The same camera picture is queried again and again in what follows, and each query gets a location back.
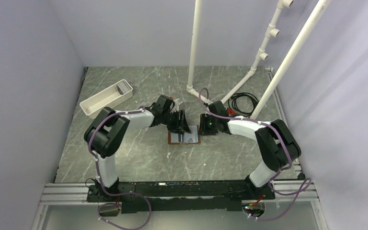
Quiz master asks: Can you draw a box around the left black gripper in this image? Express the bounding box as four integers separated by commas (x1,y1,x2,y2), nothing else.
162,110,191,135

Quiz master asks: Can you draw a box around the brown leather card holder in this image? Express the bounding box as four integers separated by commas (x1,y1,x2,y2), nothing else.
168,125,201,145

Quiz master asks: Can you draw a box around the white VIP credit card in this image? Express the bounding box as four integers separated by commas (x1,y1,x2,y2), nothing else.
184,126,199,144

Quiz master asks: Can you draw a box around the white rectangular plastic tray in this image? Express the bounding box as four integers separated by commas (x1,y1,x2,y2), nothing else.
80,79,133,119

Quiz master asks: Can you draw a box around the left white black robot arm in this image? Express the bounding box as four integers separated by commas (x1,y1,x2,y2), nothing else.
84,106,192,201

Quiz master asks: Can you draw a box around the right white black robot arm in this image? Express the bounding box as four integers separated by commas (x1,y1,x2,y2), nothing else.
199,114,301,199

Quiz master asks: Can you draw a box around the red black clamp tool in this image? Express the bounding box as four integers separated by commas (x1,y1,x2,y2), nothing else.
227,108,236,115

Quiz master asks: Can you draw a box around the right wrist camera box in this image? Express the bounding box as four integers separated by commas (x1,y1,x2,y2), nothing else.
207,101,229,117

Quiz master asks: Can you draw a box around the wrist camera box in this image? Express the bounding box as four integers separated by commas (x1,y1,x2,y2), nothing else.
207,101,229,117
152,94,174,114

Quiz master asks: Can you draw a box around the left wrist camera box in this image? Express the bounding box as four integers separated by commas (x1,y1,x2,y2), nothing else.
152,94,174,114

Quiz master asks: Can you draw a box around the coiled black cable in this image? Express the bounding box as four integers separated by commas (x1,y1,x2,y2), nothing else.
228,92,260,117

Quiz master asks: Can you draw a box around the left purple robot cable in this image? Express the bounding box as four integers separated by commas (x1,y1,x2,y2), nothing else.
88,106,152,230

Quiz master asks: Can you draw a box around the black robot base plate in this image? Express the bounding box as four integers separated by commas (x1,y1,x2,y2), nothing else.
87,180,275,214

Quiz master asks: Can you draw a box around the white PVC pipe frame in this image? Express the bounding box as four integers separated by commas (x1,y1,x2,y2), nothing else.
186,0,329,103

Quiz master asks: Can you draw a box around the aluminium extrusion rail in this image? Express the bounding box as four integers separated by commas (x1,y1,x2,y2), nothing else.
40,181,320,205

